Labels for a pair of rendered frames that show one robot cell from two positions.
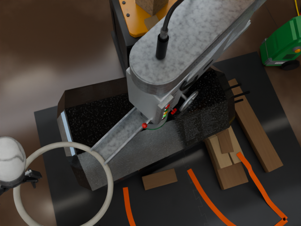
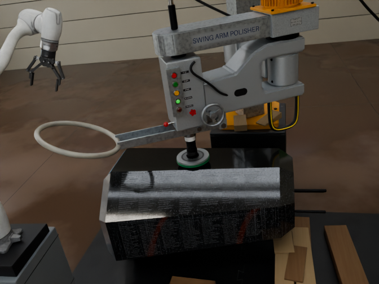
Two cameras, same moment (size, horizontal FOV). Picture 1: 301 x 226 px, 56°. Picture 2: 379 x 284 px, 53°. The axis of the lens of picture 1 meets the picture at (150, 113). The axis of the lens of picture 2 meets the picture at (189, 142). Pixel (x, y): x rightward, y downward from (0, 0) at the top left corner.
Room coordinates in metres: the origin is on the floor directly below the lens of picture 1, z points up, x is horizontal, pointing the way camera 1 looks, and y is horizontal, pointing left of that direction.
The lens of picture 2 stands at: (-1.10, -1.43, 2.08)
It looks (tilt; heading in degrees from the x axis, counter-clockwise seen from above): 27 degrees down; 41
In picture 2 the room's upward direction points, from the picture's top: 8 degrees counter-clockwise
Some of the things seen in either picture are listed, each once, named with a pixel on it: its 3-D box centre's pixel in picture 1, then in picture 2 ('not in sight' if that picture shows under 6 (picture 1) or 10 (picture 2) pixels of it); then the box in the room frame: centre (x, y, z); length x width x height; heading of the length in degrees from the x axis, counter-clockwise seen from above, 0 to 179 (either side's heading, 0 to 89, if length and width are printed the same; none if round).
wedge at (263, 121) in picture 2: not in sight; (268, 118); (1.39, -0.12, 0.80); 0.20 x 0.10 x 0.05; 166
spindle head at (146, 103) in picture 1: (165, 79); (196, 89); (0.60, -0.06, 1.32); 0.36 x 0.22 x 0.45; 144
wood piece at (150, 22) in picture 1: (155, 28); (239, 123); (1.22, 0.05, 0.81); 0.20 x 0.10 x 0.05; 33
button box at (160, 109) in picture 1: (162, 110); (176, 92); (0.41, -0.06, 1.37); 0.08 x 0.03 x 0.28; 144
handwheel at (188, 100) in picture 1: (184, 97); (211, 112); (0.56, -0.18, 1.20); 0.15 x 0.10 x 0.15; 144
